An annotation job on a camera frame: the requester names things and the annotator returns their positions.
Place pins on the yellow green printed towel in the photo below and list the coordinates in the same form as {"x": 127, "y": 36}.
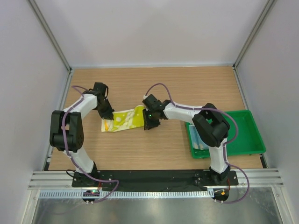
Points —
{"x": 124, "y": 120}

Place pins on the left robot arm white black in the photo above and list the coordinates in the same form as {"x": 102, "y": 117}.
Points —
{"x": 66, "y": 127}

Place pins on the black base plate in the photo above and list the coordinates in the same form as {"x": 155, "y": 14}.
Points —
{"x": 165, "y": 180}

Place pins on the right aluminium frame post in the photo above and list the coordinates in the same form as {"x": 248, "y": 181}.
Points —
{"x": 255, "y": 30}

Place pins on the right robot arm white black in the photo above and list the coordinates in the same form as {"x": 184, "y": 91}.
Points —
{"x": 209, "y": 123}

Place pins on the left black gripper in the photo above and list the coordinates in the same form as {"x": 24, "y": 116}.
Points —
{"x": 108, "y": 115}

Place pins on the green plastic tray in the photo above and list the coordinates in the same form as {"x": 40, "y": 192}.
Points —
{"x": 248, "y": 141}

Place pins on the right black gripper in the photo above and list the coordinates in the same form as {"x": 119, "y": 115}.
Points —
{"x": 148, "y": 124}

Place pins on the aluminium frame post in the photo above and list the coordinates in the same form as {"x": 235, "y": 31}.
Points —
{"x": 255, "y": 30}
{"x": 40, "y": 17}

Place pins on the blue polka dot towel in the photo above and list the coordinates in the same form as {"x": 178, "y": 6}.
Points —
{"x": 195, "y": 141}

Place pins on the perforated metal cable rail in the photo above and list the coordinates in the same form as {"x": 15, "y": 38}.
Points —
{"x": 91, "y": 194}

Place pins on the left aluminium frame post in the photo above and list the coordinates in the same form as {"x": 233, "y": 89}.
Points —
{"x": 40, "y": 17}

